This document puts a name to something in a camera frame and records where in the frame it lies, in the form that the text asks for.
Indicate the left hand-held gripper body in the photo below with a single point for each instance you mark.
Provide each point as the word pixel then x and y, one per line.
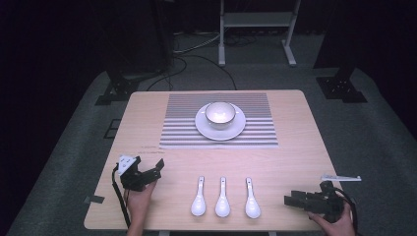
pixel 130 177

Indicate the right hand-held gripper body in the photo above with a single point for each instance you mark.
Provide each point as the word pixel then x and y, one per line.
pixel 324 201

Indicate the person's left hand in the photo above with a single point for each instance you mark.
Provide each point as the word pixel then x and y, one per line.
pixel 140 201

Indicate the person's right hand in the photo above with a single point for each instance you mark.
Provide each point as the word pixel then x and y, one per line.
pixel 341 226

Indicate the grey striped placemat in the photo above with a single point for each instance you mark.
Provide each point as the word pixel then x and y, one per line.
pixel 183 131

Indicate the grey tape strip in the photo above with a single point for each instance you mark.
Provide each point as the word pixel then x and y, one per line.
pixel 95 199

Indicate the white ceramic spoon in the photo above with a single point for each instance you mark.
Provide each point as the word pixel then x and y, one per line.
pixel 222 206
pixel 198 206
pixel 252 207

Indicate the white ceramic plate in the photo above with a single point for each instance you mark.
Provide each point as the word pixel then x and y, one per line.
pixel 220 133

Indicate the white ceramic bowl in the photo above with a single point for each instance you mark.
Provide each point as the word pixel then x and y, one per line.
pixel 220 115

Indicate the black metal stand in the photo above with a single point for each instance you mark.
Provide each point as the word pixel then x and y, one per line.
pixel 119 87
pixel 341 87

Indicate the white metal stand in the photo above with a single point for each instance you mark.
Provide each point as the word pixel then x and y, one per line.
pixel 257 19

